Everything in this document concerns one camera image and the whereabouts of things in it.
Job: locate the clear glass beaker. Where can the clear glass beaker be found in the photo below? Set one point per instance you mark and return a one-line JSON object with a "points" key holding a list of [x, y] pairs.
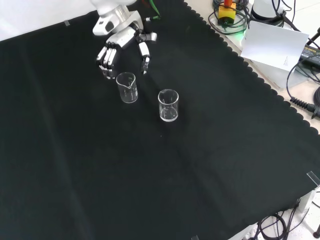
{"points": [[127, 87], [168, 105]]}

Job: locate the black power adapter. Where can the black power adapter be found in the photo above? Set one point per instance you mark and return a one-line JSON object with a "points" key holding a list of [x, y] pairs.
{"points": [[311, 53]]}

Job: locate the white bench leg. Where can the white bench leg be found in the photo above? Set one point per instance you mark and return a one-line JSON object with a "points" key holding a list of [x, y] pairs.
{"points": [[307, 201]]}

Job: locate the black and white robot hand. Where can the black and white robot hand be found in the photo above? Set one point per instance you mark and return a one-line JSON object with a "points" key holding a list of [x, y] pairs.
{"points": [[123, 37]]}

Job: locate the white round device base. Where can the white round device base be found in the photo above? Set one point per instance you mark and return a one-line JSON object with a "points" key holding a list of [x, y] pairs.
{"points": [[262, 10]]}

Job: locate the pale board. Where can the pale board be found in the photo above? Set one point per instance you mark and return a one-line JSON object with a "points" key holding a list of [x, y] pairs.
{"points": [[272, 45]]}

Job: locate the yellow stop button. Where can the yellow stop button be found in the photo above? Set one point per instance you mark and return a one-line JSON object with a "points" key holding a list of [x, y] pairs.
{"points": [[227, 12]]}

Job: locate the black bench cloth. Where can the black bench cloth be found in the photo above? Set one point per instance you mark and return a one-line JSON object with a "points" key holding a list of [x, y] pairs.
{"points": [[125, 162]]}

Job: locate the grey metal plate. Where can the grey metal plate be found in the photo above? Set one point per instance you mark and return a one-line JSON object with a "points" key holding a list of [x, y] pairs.
{"points": [[287, 77]]}

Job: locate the clear cloth clamp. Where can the clear cloth clamp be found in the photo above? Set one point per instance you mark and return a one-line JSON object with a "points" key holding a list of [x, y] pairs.
{"points": [[314, 178]]}

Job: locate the clear tape piece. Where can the clear tape piece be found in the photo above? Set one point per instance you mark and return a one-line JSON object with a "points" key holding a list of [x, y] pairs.
{"points": [[67, 23]]}

